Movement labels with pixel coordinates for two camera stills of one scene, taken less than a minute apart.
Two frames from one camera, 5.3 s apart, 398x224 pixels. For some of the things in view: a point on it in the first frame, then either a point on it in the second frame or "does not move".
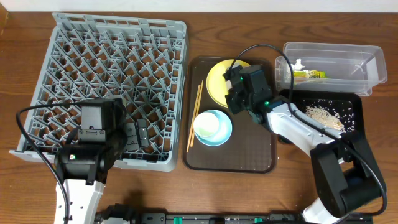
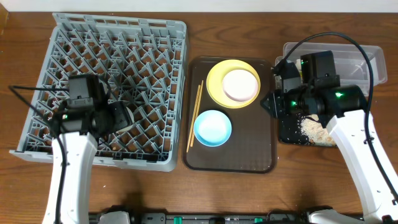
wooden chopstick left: [190, 136] does not move
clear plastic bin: [331, 68] does not move
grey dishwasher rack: [87, 58] does not move
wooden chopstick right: [198, 108] does not move
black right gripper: [231, 99] -> [273, 116]
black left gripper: [137, 134] -> [123, 116]
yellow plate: [216, 83] does not move
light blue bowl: [223, 132] does not move
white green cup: [206, 124] -> [132, 121]
